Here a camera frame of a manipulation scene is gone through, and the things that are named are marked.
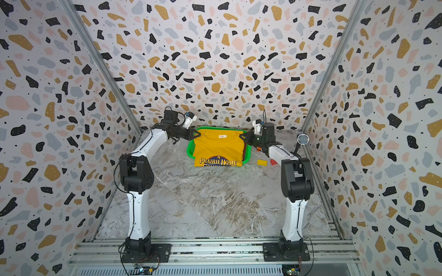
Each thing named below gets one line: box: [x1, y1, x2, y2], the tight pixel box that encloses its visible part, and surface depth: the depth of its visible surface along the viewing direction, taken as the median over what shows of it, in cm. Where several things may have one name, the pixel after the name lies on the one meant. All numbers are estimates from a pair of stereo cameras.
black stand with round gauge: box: [293, 132, 310, 158], surface depth 85 cm
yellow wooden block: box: [256, 159, 268, 167], surface depth 108 cm
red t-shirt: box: [241, 140, 247, 161], surface depth 99 cm
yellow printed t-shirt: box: [193, 129, 245, 167], surface depth 99 cm
